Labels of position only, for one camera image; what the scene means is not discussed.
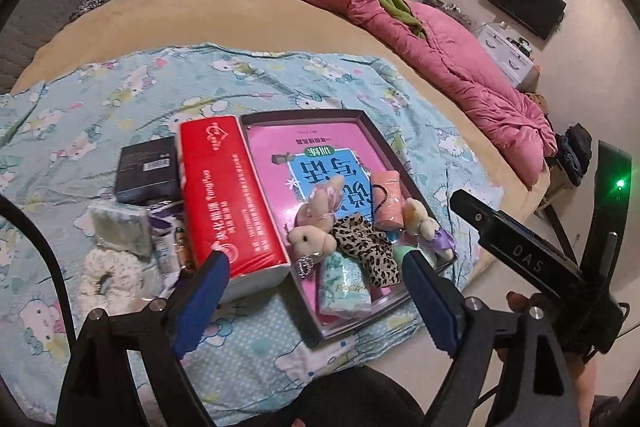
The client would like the beige bed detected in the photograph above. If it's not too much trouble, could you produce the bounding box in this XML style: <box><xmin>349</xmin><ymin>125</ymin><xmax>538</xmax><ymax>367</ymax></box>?
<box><xmin>10</xmin><ymin>0</ymin><xmax>551</xmax><ymax>220</ymax></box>

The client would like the green cloth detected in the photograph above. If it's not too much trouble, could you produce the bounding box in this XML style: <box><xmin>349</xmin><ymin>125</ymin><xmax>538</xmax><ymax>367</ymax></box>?
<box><xmin>355</xmin><ymin>0</ymin><xmax>427</xmax><ymax>40</ymax></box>

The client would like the dark speckled cloth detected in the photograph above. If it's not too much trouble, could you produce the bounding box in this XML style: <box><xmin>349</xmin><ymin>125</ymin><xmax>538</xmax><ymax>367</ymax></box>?
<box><xmin>70</xmin><ymin>0</ymin><xmax>122</xmax><ymax>22</ymax></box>

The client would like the blue cat print blanket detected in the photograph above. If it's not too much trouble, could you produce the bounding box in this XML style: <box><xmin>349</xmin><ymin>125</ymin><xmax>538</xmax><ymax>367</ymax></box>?
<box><xmin>0</xmin><ymin>42</ymin><xmax>506</xmax><ymax>427</ymax></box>

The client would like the dark bag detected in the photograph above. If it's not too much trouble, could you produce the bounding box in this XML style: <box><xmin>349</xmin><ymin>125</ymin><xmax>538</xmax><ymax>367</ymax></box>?
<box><xmin>556</xmin><ymin>123</ymin><xmax>594</xmax><ymax>188</ymax></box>

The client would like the dark blue box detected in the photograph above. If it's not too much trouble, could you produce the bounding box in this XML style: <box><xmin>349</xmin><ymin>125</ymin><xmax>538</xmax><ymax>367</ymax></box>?
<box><xmin>114</xmin><ymin>136</ymin><xmax>182</xmax><ymax>204</ymax></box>

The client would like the black tray box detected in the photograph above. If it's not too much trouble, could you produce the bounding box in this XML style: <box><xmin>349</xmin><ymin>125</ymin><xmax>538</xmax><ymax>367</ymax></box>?
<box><xmin>239</xmin><ymin>109</ymin><xmax>459</xmax><ymax>342</ymax></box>

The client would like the white drawer cabinet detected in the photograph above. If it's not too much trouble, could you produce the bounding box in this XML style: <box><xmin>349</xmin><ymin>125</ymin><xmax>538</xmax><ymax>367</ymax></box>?
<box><xmin>475</xmin><ymin>24</ymin><xmax>542</xmax><ymax>92</ymax></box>

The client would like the pink book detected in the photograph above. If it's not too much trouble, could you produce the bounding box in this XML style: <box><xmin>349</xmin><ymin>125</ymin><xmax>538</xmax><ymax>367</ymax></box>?
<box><xmin>247</xmin><ymin>119</ymin><xmax>397</xmax><ymax>328</ymax></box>

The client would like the person's right hand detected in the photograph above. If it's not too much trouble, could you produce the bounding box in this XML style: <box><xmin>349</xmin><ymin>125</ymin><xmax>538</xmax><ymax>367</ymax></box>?
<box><xmin>495</xmin><ymin>291</ymin><xmax>599</xmax><ymax>413</ymax></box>

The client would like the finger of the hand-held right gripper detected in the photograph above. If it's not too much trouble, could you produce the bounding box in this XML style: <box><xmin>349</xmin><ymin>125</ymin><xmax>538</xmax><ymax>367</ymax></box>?
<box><xmin>450</xmin><ymin>189</ymin><xmax>587</xmax><ymax>297</ymax></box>

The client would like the pink rabbit plush keychain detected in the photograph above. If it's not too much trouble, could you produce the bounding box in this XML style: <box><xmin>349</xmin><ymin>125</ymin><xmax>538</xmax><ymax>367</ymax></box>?
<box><xmin>287</xmin><ymin>174</ymin><xmax>347</xmax><ymax>279</ymax></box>

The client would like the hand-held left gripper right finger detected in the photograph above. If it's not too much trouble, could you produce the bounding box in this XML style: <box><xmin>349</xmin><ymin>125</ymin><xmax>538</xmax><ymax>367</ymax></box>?
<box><xmin>404</xmin><ymin>249</ymin><xmax>583</xmax><ymax>427</ymax></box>

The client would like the white fluffy scrunchie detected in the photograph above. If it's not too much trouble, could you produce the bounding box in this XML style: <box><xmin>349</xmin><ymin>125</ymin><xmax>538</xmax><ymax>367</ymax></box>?
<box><xmin>80</xmin><ymin>249</ymin><xmax>144</xmax><ymax>301</ymax></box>

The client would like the teal tissue pack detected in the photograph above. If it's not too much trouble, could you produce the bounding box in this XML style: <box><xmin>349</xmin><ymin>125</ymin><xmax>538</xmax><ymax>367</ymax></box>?
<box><xmin>317</xmin><ymin>254</ymin><xmax>374</xmax><ymax>321</ymax></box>

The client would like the pink quilt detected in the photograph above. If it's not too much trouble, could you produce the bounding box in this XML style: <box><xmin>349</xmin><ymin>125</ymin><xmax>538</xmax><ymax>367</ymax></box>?
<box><xmin>298</xmin><ymin>0</ymin><xmax>559</xmax><ymax>186</ymax></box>

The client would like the peach fabric roll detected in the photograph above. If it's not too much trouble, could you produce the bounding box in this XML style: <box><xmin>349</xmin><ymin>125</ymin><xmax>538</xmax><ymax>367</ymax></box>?
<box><xmin>372</xmin><ymin>172</ymin><xmax>404</xmax><ymax>231</ymax></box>

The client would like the black cable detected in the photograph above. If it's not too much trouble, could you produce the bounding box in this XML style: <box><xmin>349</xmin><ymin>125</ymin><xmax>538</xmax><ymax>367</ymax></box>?
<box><xmin>0</xmin><ymin>196</ymin><xmax>77</xmax><ymax>334</ymax></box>

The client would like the bear plush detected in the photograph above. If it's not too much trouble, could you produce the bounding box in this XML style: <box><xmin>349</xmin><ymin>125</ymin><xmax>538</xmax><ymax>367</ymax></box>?
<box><xmin>402</xmin><ymin>198</ymin><xmax>457</xmax><ymax>261</ymax></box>

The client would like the purple white packet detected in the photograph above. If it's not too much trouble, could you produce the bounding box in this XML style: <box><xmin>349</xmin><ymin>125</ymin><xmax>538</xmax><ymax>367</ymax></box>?
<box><xmin>149</xmin><ymin>201</ymin><xmax>190</xmax><ymax>279</ymax></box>

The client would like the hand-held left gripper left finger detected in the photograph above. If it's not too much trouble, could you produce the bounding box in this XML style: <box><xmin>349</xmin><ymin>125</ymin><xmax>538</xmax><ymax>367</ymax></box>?
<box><xmin>57</xmin><ymin>249</ymin><xmax>232</xmax><ymax>427</ymax></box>

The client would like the red tissue pack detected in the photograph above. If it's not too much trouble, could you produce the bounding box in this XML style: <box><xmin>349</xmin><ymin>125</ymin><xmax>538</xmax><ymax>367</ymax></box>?
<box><xmin>179</xmin><ymin>116</ymin><xmax>292</xmax><ymax>305</ymax></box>

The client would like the leopard print scrunchie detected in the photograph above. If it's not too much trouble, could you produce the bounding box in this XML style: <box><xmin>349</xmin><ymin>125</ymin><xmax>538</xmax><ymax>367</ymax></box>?
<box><xmin>332</xmin><ymin>214</ymin><xmax>402</xmax><ymax>292</ymax></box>

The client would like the green patterned tissue pack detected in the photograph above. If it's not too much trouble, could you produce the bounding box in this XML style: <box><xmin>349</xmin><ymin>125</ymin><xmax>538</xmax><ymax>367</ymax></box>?
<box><xmin>90</xmin><ymin>202</ymin><xmax>153</xmax><ymax>258</ymax></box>

